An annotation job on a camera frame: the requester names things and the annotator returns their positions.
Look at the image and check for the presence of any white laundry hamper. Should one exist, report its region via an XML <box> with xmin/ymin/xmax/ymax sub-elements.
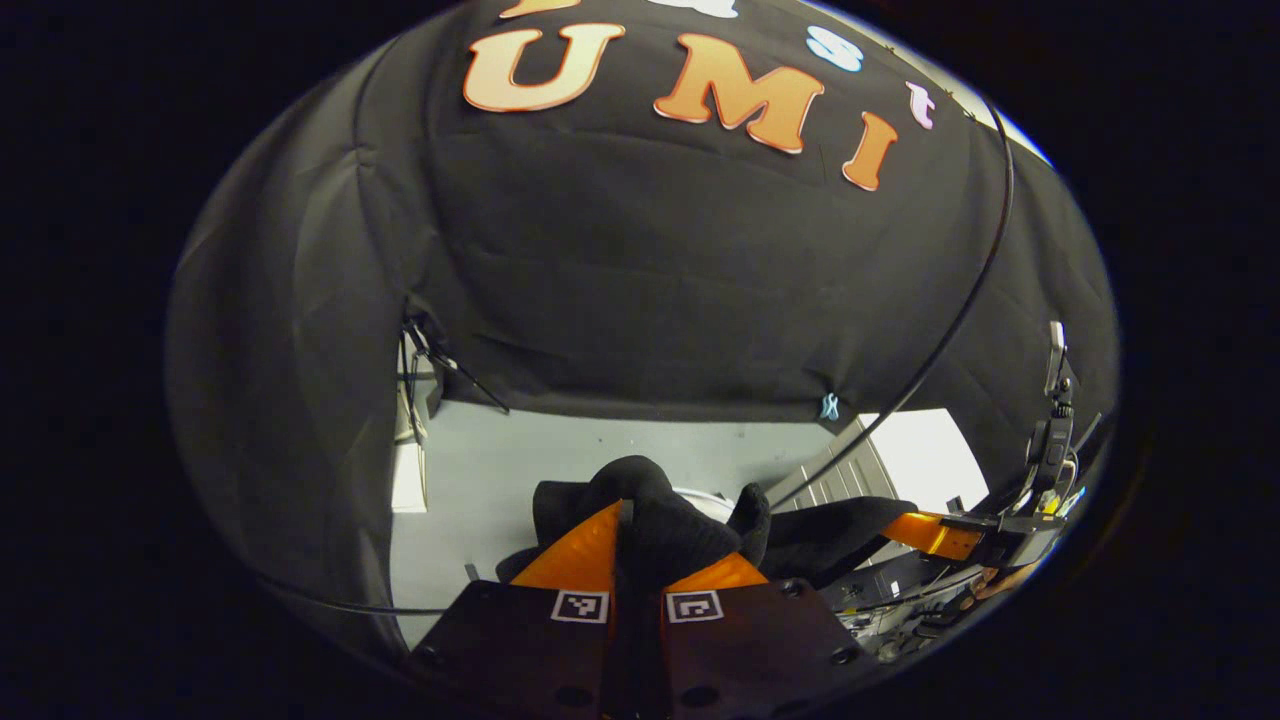
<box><xmin>668</xmin><ymin>486</ymin><xmax>743</xmax><ymax>523</ymax></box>

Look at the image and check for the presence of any black clothes rack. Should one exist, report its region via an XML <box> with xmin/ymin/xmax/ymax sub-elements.
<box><xmin>765</xmin><ymin>95</ymin><xmax>1017</xmax><ymax>511</ymax></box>

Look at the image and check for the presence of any grey drawer cabinet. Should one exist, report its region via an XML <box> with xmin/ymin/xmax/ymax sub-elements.
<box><xmin>770</xmin><ymin>420</ymin><xmax>901</xmax><ymax>511</ymax></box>

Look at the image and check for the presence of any black backdrop cloth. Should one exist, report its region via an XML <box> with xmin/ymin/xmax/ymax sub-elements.
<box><xmin>165</xmin><ymin>0</ymin><xmax>1121</xmax><ymax>661</ymax></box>

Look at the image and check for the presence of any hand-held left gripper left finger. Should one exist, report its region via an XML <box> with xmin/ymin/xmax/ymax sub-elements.
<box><xmin>400</xmin><ymin>498</ymin><xmax>633</xmax><ymax>720</ymax></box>

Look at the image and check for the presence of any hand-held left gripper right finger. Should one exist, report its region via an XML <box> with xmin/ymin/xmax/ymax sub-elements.
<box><xmin>640</xmin><ymin>550</ymin><xmax>873</xmax><ymax>720</ymax></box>

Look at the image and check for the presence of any black knit cardigan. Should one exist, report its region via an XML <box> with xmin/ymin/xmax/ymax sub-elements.
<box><xmin>495</xmin><ymin>455</ymin><xmax>919</xmax><ymax>591</ymax></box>

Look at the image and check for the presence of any black tripod stand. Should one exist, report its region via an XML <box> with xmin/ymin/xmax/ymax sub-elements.
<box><xmin>400</xmin><ymin>310</ymin><xmax>511</xmax><ymax>416</ymax></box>

